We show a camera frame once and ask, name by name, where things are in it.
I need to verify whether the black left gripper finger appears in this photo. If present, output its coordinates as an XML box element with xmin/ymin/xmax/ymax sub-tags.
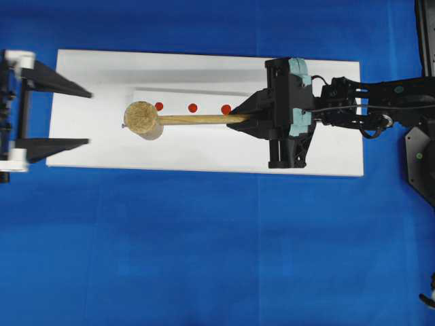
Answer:
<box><xmin>226</xmin><ymin>118</ymin><xmax>272</xmax><ymax>139</ymax></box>

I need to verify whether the second arm white-black gripper body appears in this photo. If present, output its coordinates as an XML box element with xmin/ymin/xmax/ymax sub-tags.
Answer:
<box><xmin>1</xmin><ymin>50</ymin><xmax>35</xmax><ymax>183</ymax></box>

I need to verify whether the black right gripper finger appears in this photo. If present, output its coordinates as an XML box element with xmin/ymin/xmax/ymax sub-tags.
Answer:
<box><xmin>230</xmin><ymin>88</ymin><xmax>271</xmax><ymax>115</ymax></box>

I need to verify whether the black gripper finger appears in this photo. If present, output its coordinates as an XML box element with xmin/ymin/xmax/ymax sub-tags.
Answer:
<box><xmin>15</xmin><ymin>138</ymin><xmax>90</xmax><ymax>162</ymax></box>
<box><xmin>22</xmin><ymin>60</ymin><xmax>92</xmax><ymax>98</ymax></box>

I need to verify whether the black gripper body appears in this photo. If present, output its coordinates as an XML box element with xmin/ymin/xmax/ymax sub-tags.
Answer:
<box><xmin>265</xmin><ymin>58</ymin><xmax>315</xmax><ymax>168</ymax></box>

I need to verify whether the wooden mallet hammer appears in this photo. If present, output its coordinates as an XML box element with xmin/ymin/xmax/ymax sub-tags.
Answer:
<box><xmin>122</xmin><ymin>101</ymin><xmax>254</xmax><ymax>141</ymax></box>

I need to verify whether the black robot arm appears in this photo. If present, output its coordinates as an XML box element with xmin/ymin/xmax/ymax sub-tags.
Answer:
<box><xmin>1</xmin><ymin>50</ymin><xmax>434</xmax><ymax>183</ymax></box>

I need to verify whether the white foam board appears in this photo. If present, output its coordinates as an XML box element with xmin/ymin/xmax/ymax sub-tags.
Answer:
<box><xmin>46</xmin><ymin>49</ymin><xmax>364</xmax><ymax>178</ymax></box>

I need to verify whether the white raised strip plate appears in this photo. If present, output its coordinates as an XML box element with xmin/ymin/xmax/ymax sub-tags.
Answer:
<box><xmin>133</xmin><ymin>88</ymin><xmax>251</xmax><ymax>126</ymax></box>

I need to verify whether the blue table mat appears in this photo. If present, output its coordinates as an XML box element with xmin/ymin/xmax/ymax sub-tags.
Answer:
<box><xmin>1</xmin><ymin>1</ymin><xmax>434</xmax><ymax>325</ymax></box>

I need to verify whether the black clamp object corner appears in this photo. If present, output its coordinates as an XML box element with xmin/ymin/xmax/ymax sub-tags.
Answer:
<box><xmin>418</xmin><ymin>271</ymin><xmax>435</xmax><ymax>308</ymax></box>

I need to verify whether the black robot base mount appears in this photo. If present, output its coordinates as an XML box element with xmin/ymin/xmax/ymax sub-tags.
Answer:
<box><xmin>405</xmin><ymin>118</ymin><xmax>434</xmax><ymax>207</ymax></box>

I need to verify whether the black frame bar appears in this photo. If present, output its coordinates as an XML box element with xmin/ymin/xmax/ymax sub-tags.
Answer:
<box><xmin>415</xmin><ymin>0</ymin><xmax>434</xmax><ymax>77</ymax></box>

